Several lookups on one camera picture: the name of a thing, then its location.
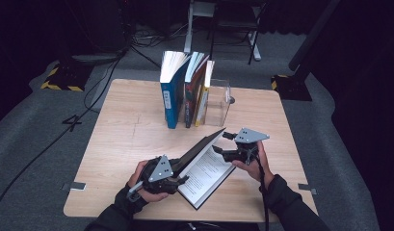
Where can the black slanted pole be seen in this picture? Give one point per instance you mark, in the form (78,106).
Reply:
(313,35)

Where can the person's right hand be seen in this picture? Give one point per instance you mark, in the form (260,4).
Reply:
(260,170)

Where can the black folding chair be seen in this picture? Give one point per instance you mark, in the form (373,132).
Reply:
(212,48)

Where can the white desk leg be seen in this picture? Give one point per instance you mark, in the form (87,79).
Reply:
(188,35)
(256,54)

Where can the red illustrated book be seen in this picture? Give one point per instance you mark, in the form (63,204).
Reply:
(193,96)

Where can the black book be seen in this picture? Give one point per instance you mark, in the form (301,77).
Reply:
(204,176)

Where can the black equipment case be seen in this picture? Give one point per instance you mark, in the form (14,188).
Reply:
(101,25)

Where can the grey tape strip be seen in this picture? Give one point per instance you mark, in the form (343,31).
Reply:
(75,186)
(307,188)

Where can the black yellow striped stand base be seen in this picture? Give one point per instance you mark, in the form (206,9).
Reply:
(291,88)
(67,78)

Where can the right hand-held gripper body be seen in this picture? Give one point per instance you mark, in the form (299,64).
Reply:
(247,150)

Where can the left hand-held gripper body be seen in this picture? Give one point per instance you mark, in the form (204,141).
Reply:
(159,173)

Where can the clear acrylic book rack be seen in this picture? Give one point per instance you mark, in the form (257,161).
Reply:
(218,109)

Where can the blue book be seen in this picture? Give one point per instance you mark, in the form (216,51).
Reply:
(172,96)

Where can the yellow book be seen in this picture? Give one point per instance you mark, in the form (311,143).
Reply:
(202,102)

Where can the grey flat stand base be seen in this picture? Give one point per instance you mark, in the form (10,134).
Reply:
(95,58)

